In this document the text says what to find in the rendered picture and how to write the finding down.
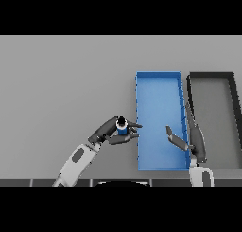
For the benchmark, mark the blue pipe with dark end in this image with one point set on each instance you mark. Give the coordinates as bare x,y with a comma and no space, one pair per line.
121,126

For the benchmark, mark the dark grey bin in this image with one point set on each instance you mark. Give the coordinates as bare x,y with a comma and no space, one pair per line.
217,116

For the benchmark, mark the blue bin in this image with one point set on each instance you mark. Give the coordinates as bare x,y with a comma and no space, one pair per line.
159,119

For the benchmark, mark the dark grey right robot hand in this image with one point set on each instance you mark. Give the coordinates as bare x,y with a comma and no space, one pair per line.
198,141

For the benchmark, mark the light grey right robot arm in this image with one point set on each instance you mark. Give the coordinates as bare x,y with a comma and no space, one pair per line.
200,175

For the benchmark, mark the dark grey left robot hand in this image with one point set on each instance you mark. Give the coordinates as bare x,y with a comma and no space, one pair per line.
104,131

